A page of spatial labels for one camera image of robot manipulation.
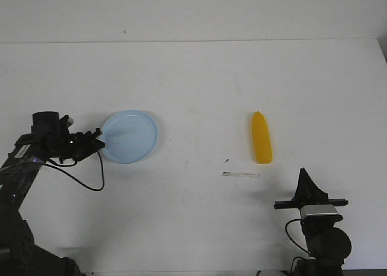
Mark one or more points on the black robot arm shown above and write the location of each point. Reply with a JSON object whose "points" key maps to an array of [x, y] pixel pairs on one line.
{"points": [[201, 204], [19, 253]]}

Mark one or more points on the clear tape strip horizontal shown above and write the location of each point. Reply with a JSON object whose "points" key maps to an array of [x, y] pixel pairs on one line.
{"points": [[241, 175]]}

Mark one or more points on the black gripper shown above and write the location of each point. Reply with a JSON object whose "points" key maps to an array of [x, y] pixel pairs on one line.
{"points": [[61, 144], [308, 193]]}

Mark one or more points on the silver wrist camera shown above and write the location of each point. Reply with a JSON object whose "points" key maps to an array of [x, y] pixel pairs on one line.
{"points": [[325, 212], [69, 121]]}

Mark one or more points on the light blue round plate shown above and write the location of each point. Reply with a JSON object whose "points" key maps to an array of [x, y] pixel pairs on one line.
{"points": [[129, 136]]}

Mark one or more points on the yellow toy corn cob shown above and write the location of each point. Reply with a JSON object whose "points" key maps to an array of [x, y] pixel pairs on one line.
{"points": [[261, 141]]}

